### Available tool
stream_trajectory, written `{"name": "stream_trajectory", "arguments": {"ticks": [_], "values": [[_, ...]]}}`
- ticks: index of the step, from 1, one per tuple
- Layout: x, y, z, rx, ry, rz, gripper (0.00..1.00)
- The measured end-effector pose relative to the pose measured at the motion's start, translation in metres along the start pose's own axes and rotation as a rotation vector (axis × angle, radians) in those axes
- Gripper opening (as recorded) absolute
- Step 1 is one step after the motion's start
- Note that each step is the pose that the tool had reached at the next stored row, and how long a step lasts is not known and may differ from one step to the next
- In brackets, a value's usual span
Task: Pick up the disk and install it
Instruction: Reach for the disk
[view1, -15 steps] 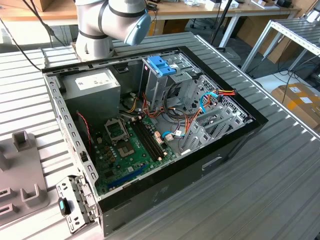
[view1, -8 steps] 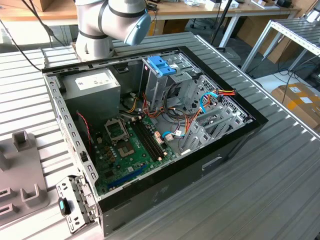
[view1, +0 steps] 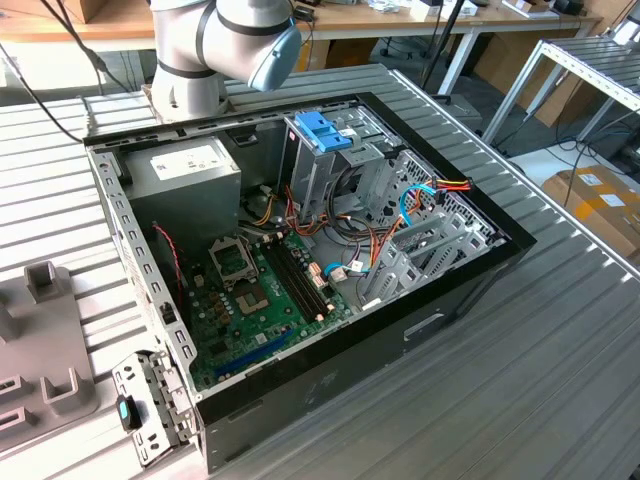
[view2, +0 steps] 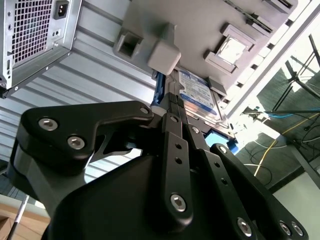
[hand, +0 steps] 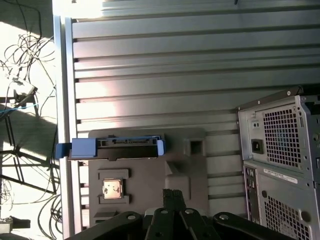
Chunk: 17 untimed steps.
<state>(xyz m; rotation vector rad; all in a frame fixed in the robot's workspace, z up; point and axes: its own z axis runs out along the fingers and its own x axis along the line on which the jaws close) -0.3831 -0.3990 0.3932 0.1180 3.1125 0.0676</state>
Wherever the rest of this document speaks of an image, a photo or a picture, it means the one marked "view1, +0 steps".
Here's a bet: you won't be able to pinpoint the grey parts rack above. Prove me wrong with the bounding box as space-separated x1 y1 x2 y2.
0 260 100 454

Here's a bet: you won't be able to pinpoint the hinged metal slot bracket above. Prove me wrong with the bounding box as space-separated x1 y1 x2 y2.
110 349 196 469

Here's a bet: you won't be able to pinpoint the wooden desk white legs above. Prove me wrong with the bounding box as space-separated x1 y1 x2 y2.
0 0 604 97

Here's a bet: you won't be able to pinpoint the perforated metal disk bay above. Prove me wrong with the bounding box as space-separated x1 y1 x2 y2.
357 149 506 314

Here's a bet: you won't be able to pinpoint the brown cardboard sheet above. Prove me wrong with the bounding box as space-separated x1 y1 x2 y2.
472 32 601 129

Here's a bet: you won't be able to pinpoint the labelled cardboard box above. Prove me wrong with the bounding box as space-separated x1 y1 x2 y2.
542 165 640 261

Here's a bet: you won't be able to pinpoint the brown cardboard box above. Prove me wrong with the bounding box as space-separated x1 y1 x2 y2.
74 0 154 24

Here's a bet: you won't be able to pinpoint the coloured power wire black plug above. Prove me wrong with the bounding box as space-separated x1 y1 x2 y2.
413 175 474 214

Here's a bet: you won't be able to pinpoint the black tripod stand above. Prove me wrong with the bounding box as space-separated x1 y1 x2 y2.
419 0 469 99

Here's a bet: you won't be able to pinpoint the CPU socket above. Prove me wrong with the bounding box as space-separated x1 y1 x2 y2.
234 284 271 319

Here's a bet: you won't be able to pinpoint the blue plastic drive latch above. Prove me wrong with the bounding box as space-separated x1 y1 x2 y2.
294 112 354 155

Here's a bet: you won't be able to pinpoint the light blue data wire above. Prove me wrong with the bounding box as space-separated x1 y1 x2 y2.
398 182 437 230
323 260 374 282

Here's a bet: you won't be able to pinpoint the orange red wire bundle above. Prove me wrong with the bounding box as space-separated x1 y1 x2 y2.
282 183 335 242

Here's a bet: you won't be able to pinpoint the green motherboard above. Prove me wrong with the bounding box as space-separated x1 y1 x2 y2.
182 232 361 394

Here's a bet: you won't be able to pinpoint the metal optical drive cage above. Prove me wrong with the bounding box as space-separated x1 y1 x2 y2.
278 102 404 226

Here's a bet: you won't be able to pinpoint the black latch blue mark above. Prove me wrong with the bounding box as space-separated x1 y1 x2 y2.
114 393 145 432

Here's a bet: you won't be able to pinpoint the yellow orange wire white plug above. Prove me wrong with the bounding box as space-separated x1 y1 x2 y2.
251 183 279 227

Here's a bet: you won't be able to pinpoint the metal socket cover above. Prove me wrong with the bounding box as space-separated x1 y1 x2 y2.
207 234 259 292

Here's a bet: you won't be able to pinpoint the metal slat shelf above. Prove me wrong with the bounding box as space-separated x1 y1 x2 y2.
482 35 640 146

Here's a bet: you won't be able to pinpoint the grey power supply unit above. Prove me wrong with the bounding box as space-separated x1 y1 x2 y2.
121 135 244 261

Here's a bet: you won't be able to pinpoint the orange cardboard box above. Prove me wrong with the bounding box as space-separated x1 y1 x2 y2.
312 38 377 71

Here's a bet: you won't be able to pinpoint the black open PC case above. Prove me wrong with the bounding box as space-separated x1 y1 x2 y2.
82 91 539 475

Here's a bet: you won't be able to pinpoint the red black twisted wire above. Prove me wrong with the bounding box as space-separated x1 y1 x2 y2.
151 223 185 304

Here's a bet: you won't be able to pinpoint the blue expansion slot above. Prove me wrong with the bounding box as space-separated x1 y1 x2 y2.
214 325 295 380

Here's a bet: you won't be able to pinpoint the black RAM slot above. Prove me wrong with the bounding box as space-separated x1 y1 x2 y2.
280 238 334 314
274 240 327 317
263 243 315 322
268 242 321 320

